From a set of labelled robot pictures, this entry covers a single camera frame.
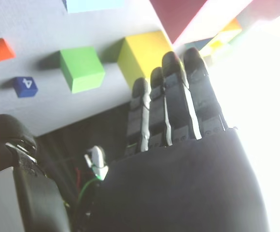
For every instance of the green cube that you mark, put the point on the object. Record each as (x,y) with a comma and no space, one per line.
(82,67)

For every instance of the light blue cube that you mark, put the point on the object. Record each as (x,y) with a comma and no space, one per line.
(94,4)

